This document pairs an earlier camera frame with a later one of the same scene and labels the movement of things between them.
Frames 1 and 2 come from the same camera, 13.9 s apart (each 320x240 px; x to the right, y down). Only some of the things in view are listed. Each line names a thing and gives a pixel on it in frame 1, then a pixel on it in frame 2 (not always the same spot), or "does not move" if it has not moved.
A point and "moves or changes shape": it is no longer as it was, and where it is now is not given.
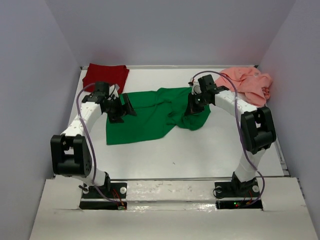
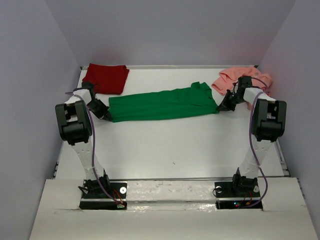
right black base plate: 237,189 does not move
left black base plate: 109,190 does not move
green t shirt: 157,112 moves or changes shape
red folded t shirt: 113,74 does not move
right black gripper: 191,108 -> 228,107
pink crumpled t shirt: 254,85 does not move
